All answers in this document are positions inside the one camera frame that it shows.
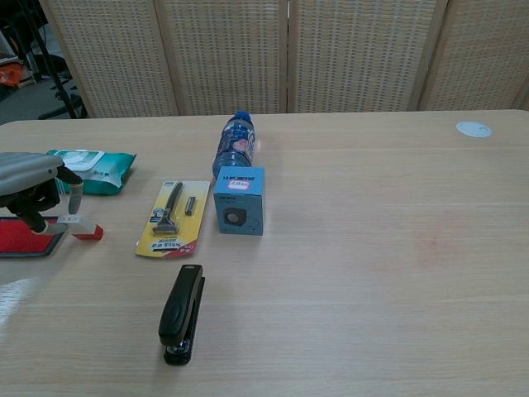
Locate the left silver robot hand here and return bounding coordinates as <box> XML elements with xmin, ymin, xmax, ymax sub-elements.
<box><xmin>0</xmin><ymin>151</ymin><xmax>84</xmax><ymax>235</ymax></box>

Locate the red tray with clear wall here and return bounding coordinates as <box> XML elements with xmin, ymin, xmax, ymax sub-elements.
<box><xmin>0</xmin><ymin>181</ymin><xmax>71</xmax><ymax>260</ymax></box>

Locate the green wet wipes pack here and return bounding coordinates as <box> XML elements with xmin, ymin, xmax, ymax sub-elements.
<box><xmin>45</xmin><ymin>148</ymin><xmax>137</xmax><ymax>197</ymax></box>

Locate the black tripod stand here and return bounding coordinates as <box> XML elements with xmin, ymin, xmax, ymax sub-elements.
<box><xmin>16</xmin><ymin>0</ymin><xmax>90</xmax><ymax>121</ymax></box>

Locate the orange background object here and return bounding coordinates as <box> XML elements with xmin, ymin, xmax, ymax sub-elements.
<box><xmin>0</xmin><ymin>61</ymin><xmax>24</xmax><ymax>88</ymax></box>

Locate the wooden rattan screen panel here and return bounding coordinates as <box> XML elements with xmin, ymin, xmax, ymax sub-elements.
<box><xmin>39</xmin><ymin>0</ymin><xmax>179</xmax><ymax>120</ymax></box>
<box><xmin>155</xmin><ymin>0</ymin><xmax>290</xmax><ymax>116</ymax></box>
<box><xmin>286</xmin><ymin>0</ymin><xmax>450</xmax><ymax>113</ymax></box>
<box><xmin>416</xmin><ymin>0</ymin><xmax>529</xmax><ymax>112</ymax></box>

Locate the yellow razor blister pack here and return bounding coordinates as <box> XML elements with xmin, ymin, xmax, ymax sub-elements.
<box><xmin>135</xmin><ymin>179</ymin><xmax>212</xmax><ymax>261</ymax></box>

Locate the black stapler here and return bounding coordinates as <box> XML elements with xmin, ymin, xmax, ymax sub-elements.
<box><xmin>158</xmin><ymin>264</ymin><xmax>207</xmax><ymax>366</ymax></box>

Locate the blue plastic water bottle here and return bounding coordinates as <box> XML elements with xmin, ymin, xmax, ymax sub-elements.
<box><xmin>212</xmin><ymin>110</ymin><xmax>259</xmax><ymax>181</ymax></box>

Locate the blue speaker box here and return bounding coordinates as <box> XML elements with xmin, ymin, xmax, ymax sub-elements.
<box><xmin>212</xmin><ymin>165</ymin><xmax>267</xmax><ymax>237</ymax></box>

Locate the white round cable grommet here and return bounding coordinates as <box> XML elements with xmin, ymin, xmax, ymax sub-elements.
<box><xmin>455</xmin><ymin>121</ymin><xmax>495</xmax><ymax>139</ymax></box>

